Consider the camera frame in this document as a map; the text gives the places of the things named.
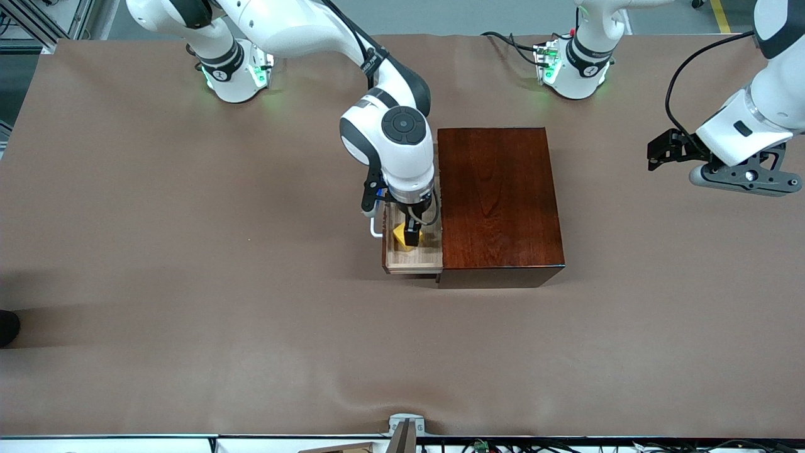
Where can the light brown board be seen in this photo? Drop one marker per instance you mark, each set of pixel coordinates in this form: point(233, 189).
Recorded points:
point(346, 448)

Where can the white table edge rail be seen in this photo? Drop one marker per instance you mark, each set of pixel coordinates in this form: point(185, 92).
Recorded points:
point(126, 445)

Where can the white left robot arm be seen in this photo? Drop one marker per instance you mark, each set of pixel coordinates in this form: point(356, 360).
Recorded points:
point(575, 82)

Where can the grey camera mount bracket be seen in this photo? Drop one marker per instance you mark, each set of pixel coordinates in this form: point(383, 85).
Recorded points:
point(405, 420)

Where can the yellow cube block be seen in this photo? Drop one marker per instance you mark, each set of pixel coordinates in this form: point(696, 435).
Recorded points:
point(399, 239)

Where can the large table cover sheet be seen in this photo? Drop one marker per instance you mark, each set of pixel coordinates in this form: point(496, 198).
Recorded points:
point(251, 346)

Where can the aluminium frame structure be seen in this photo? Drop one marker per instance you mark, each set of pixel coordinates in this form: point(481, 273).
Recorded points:
point(78, 16)

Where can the black rounded object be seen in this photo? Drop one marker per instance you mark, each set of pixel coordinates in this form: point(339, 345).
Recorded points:
point(7, 328)

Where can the green terminal connector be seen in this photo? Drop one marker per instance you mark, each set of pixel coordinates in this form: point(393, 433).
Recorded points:
point(481, 445)

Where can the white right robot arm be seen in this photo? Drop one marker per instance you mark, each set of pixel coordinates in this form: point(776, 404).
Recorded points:
point(402, 163)

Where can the dark wooden drawer cabinet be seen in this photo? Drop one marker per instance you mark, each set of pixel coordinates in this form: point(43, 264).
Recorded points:
point(503, 220)

